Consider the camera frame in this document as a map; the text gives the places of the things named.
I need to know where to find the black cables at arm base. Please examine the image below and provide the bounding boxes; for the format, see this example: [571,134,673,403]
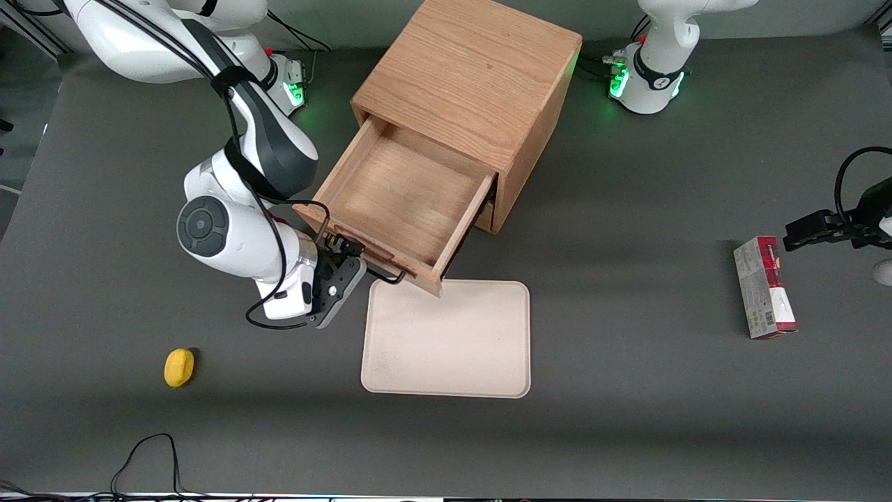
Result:
[577,14,652,82]
[263,8,332,54]

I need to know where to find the black cable along right arm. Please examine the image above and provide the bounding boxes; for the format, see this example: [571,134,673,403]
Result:
[63,0,332,330]

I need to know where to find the black looped cable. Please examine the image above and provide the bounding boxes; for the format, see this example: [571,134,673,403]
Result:
[834,146,892,225]

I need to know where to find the black cable on table edge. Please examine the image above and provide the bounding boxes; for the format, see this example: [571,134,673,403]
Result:
[109,432,210,501]

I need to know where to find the black metal drawer handle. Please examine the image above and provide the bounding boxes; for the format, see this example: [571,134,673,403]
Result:
[317,227,406,285]

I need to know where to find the red and grey carton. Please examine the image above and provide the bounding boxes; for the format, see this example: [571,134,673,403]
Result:
[732,236,799,341]

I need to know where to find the cream rectangular plastic tray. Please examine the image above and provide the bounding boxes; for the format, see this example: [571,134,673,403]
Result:
[360,279,532,400]

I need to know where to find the wooden drawer with black handle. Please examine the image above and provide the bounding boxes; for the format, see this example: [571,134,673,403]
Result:
[293,115,498,298]

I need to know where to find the grey metal frame rail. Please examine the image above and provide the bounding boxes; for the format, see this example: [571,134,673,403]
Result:
[0,2,72,61]

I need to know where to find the wooden drawer cabinet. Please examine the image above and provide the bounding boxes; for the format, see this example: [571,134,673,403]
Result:
[351,0,583,235]

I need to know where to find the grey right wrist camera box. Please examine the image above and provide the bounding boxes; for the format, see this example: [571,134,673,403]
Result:
[309,257,368,330]

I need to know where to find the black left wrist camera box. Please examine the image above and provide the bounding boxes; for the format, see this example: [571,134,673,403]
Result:
[854,177,892,222]

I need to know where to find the yellow lemon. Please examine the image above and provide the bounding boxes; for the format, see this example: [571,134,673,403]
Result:
[164,348,196,389]

